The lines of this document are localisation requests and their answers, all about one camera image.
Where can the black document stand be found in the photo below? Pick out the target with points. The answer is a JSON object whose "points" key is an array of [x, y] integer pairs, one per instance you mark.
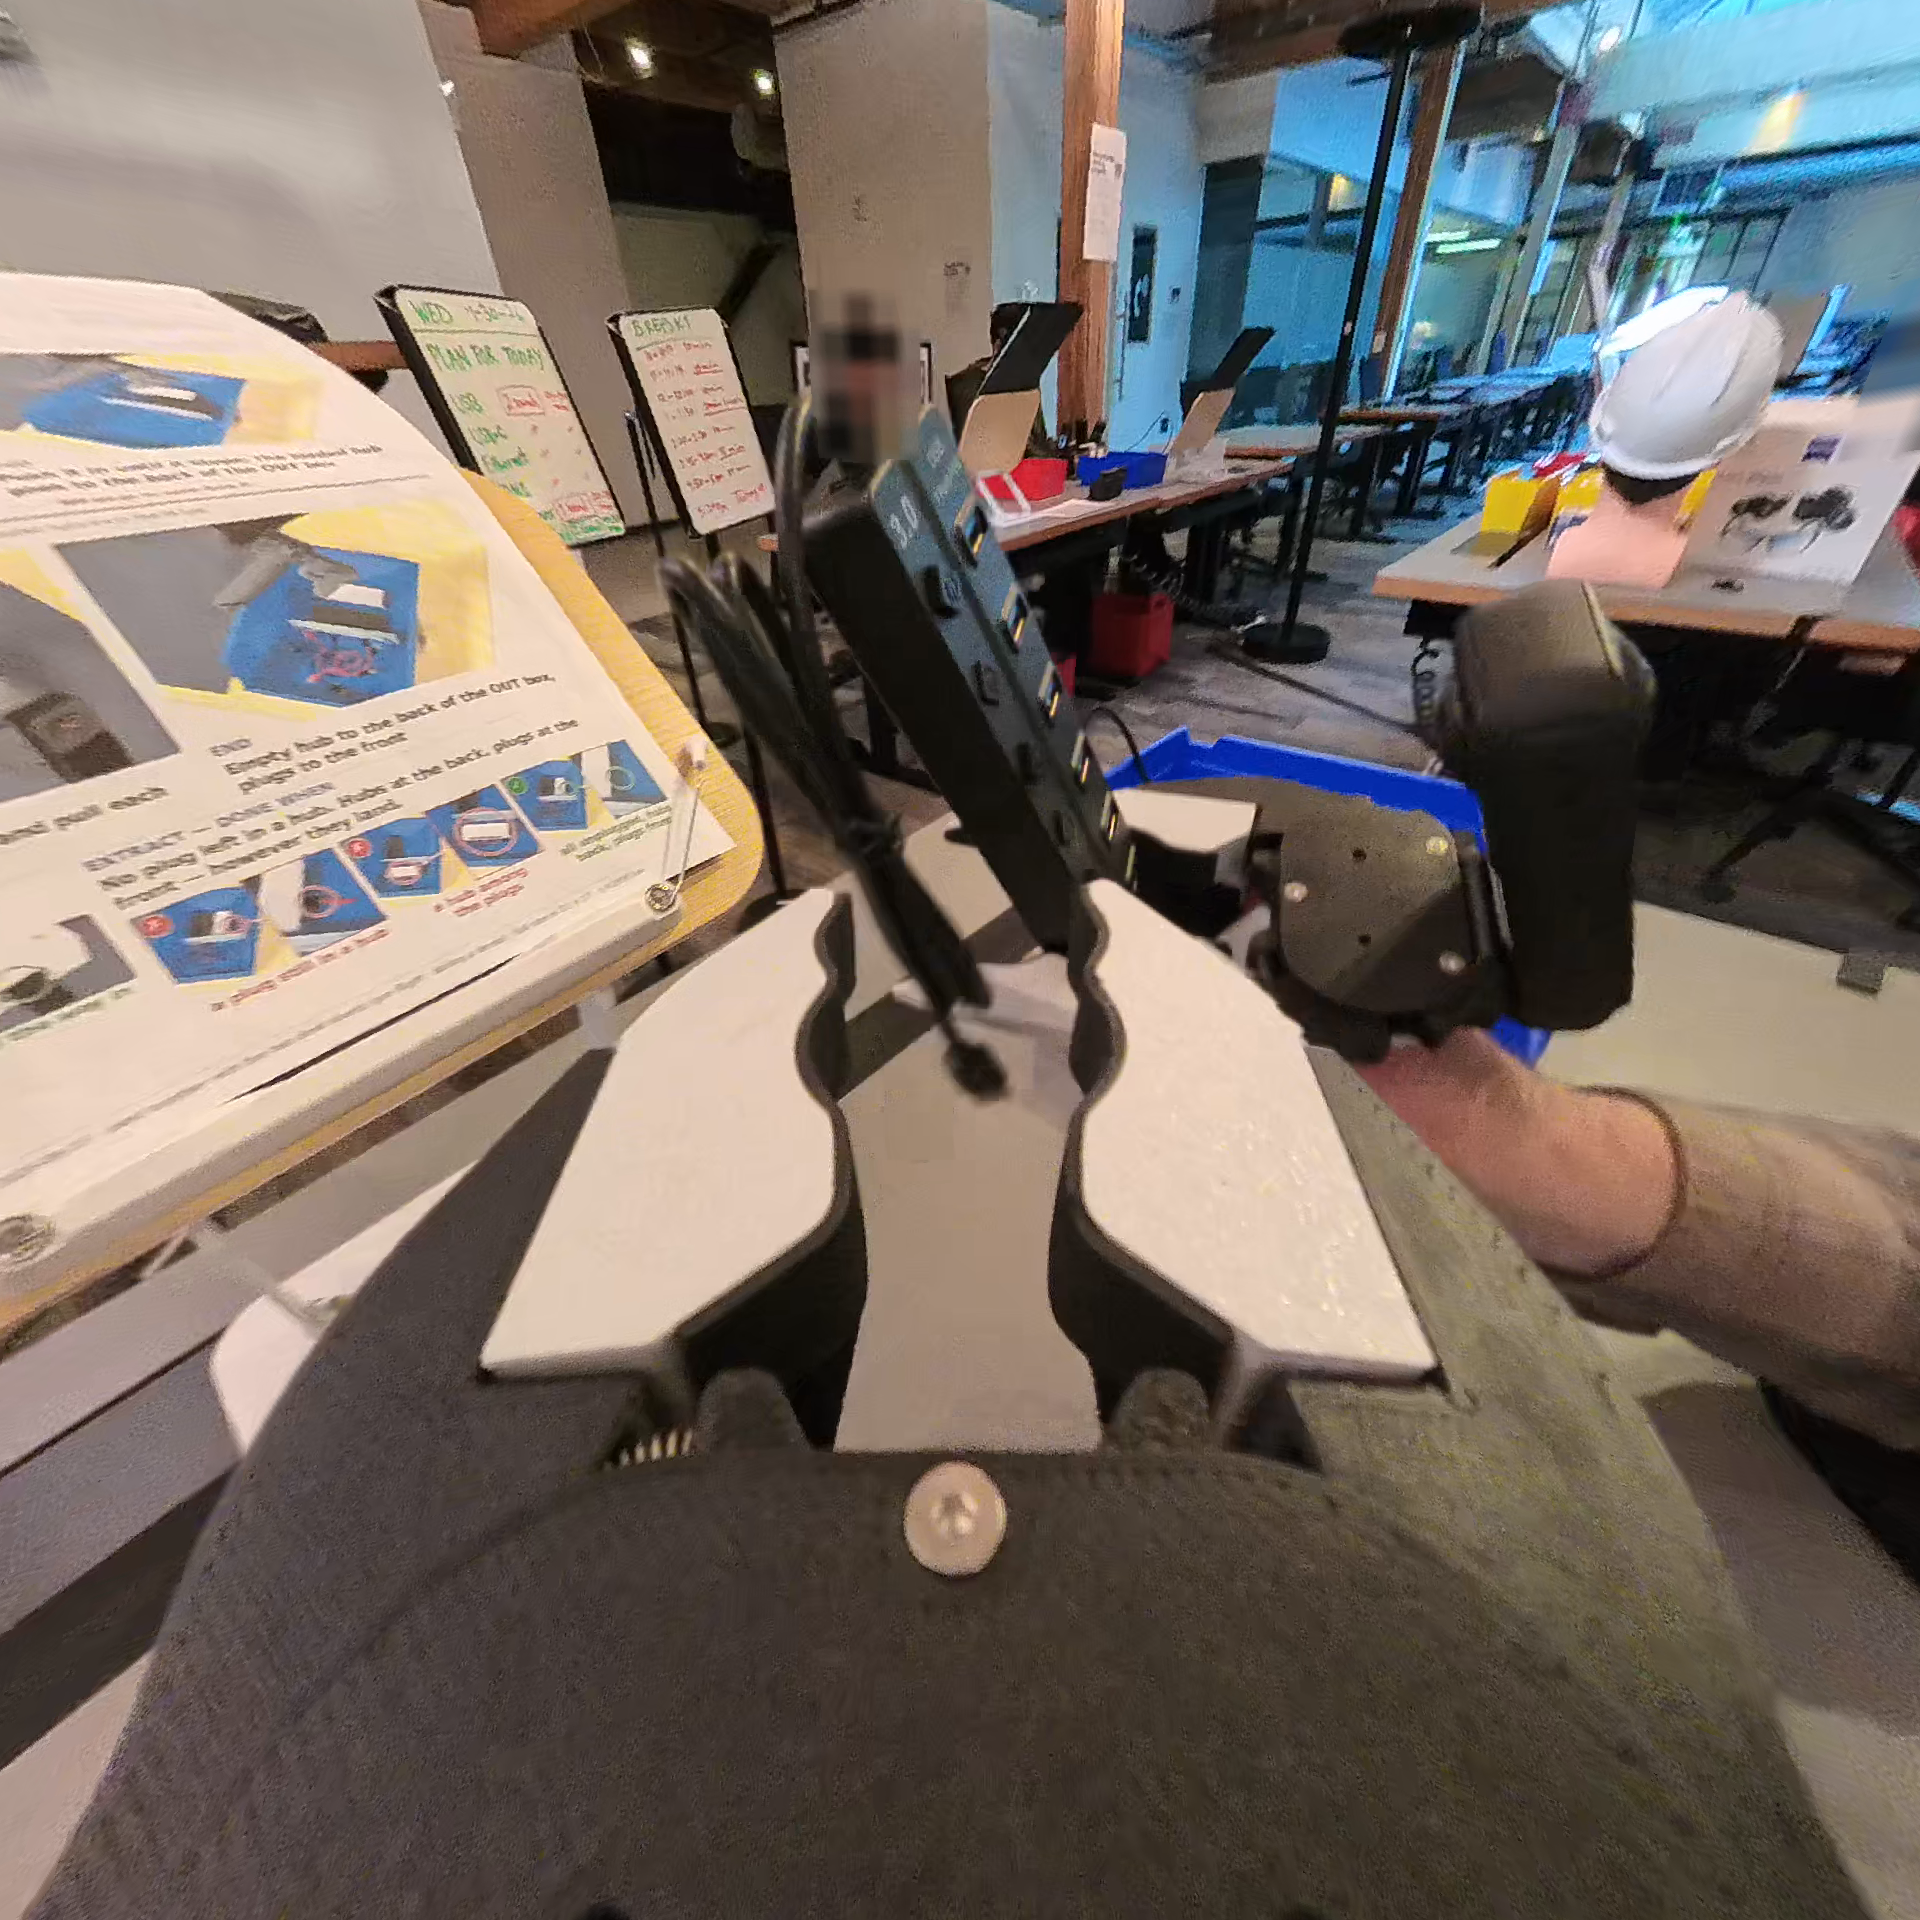
{"points": [[1035, 344]]}

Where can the person's dark trouser leg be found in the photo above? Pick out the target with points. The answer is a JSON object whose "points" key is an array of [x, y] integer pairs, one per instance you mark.
{"points": [[1875, 1484]]}

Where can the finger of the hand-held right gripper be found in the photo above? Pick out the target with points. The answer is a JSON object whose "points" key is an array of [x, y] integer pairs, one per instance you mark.
{"points": [[1252, 942], [1192, 823]]}

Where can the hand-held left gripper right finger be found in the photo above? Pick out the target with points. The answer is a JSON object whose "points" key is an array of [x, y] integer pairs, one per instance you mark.
{"points": [[1245, 1184]]}

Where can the black monitor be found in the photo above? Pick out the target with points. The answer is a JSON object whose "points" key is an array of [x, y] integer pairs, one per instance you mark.
{"points": [[271, 319]]}

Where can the paper notice on column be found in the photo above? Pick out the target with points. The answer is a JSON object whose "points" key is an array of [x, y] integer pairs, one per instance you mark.
{"points": [[1105, 192]]}

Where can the red floor bin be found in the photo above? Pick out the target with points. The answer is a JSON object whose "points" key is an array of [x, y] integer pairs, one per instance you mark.
{"points": [[1132, 632]]}

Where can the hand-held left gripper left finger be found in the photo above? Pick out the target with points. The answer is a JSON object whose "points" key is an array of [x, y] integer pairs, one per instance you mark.
{"points": [[674, 1171]]}

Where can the whiteboard with green writing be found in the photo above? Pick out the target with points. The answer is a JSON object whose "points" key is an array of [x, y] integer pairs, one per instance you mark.
{"points": [[503, 412]]}

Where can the person's right hand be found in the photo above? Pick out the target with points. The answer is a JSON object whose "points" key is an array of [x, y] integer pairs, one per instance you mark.
{"points": [[1462, 1110]]}

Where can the small red tray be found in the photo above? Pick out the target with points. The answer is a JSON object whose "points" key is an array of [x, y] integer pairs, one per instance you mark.
{"points": [[1040, 481]]}

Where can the grey office desk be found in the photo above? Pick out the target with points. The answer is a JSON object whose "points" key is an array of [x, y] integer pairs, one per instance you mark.
{"points": [[1171, 502]]}

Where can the grey wood-edged desk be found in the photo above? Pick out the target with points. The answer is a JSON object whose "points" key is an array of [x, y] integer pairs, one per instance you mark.
{"points": [[1725, 601]]}

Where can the small blue tray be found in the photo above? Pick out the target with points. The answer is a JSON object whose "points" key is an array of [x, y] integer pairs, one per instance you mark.
{"points": [[1121, 470]]}

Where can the pink mannequin head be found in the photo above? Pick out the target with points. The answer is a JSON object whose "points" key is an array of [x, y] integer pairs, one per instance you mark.
{"points": [[1612, 541]]}

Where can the white printed carton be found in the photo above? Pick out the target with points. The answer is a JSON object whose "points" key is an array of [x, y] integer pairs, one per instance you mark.
{"points": [[1801, 495]]}

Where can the yellow plastic bin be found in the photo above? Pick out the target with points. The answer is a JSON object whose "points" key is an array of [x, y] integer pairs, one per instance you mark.
{"points": [[1530, 502]]}

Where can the beige document stand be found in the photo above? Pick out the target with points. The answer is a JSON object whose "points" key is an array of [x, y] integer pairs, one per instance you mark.
{"points": [[1201, 428], [1003, 428]]}

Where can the whiteboard with red underlines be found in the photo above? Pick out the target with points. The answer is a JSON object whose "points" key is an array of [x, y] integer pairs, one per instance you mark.
{"points": [[691, 421]]}

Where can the wooden column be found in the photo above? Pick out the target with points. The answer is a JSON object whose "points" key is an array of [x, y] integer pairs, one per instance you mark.
{"points": [[1090, 75]]}

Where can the white hard hat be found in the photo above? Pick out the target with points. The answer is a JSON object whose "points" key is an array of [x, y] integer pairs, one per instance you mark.
{"points": [[1688, 382]]}

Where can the black pole with round top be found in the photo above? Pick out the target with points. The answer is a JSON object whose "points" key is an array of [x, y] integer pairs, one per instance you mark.
{"points": [[1411, 30]]}

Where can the blue plastic bin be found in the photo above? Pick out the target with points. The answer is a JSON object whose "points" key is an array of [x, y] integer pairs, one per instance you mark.
{"points": [[1321, 772]]}

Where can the row of office desks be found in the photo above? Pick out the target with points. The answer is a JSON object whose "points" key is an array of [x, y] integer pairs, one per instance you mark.
{"points": [[1440, 421]]}

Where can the person's right forearm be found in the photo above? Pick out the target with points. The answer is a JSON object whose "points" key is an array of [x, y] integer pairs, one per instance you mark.
{"points": [[1771, 1245]]}

